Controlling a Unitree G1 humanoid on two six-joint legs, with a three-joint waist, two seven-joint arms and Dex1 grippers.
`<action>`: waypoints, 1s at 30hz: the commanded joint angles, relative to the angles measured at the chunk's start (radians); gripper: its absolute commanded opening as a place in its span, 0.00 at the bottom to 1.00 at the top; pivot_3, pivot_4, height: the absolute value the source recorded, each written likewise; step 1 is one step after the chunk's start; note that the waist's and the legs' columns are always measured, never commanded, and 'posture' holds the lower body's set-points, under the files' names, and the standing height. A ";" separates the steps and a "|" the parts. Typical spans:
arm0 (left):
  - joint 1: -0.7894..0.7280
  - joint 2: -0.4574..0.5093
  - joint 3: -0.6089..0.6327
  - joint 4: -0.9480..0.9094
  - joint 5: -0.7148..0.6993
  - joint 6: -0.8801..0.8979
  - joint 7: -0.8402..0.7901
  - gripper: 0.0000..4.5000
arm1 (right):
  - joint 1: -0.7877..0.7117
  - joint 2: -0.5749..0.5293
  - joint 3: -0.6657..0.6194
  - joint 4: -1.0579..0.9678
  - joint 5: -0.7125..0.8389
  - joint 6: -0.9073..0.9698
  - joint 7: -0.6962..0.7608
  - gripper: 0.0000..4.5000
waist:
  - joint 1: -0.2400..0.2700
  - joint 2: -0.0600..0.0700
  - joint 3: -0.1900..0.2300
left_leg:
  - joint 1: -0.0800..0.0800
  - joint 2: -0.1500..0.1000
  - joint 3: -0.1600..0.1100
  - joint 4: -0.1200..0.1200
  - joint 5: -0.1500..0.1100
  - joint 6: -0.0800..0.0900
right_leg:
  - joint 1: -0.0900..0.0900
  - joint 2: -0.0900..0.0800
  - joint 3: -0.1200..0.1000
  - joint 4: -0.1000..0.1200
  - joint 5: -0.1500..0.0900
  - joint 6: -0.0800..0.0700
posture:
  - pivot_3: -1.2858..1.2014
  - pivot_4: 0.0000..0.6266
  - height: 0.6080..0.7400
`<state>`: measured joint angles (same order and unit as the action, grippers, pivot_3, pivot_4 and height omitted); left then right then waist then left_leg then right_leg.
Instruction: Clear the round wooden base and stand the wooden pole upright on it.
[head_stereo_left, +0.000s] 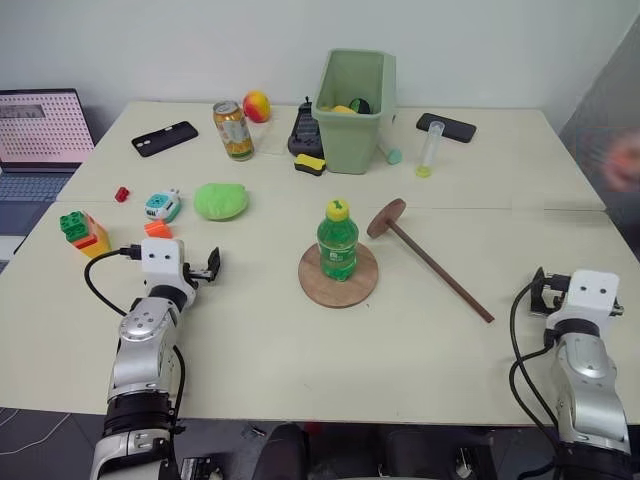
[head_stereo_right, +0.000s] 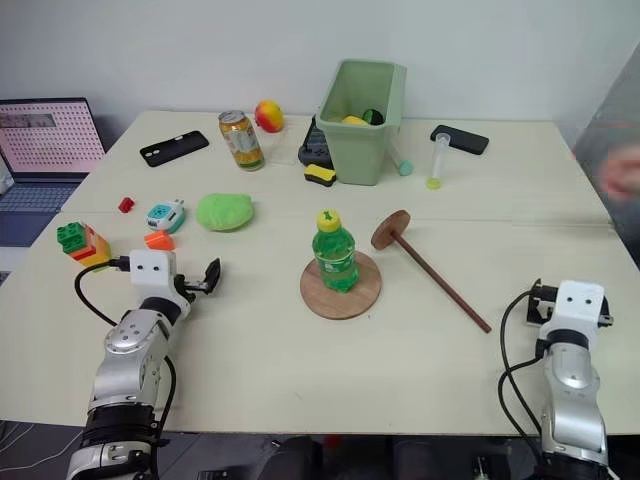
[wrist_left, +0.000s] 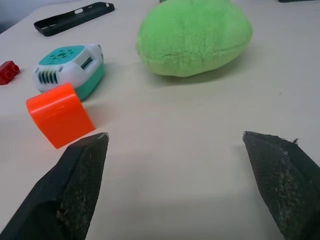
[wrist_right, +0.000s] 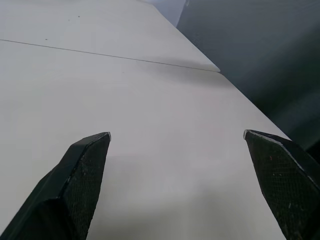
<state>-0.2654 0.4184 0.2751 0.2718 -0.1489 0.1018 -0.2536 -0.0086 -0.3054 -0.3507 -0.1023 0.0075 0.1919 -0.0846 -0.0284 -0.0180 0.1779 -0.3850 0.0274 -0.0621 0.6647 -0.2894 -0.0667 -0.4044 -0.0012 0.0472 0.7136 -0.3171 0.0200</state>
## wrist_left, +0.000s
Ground orange plastic block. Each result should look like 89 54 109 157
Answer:
25 82 97 150

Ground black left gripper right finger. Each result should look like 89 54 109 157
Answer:
242 130 320 240

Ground white and teal gadget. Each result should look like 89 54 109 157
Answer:
32 43 106 102

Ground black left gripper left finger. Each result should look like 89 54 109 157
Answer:
0 132 110 240

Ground black phone case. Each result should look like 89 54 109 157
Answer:
33 1 116 37

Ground red toy brick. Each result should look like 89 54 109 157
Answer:
0 60 21 86

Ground green plush toy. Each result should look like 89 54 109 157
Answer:
135 0 253 77

